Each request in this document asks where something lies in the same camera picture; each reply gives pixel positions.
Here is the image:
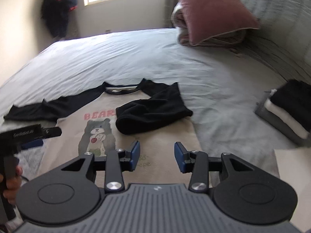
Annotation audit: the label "light grey bed sheet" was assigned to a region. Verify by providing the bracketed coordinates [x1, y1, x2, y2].
[1, 29, 294, 176]

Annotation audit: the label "beige bear shirt black sleeves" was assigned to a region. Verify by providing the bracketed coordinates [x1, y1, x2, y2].
[4, 79, 200, 184]

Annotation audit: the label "mauve pink pillow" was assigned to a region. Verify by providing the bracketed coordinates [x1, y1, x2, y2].
[178, 0, 260, 46]

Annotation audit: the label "folded white pink quilt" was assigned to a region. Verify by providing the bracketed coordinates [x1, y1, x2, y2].
[171, 2, 246, 47]

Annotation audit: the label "stack of folded clothes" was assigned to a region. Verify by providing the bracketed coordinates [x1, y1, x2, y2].
[254, 79, 310, 147]

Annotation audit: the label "grey curtain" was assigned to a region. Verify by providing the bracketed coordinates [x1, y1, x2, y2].
[163, 0, 178, 28]

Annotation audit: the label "person's left hand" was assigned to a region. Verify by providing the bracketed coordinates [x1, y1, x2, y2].
[2, 166, 23, 205]

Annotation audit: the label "grey quilted blanket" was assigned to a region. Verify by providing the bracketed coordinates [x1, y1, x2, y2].
[241, 0, 310, 83]

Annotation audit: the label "dark jacket hanging in corner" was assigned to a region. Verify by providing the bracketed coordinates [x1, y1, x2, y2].
[41, 0, 78, 38]

